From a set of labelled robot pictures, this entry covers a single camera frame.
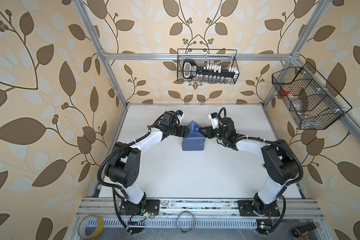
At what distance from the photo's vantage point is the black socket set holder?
32.9 inches

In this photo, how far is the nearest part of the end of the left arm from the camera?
2.24ft

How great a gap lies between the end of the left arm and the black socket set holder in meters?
0.26
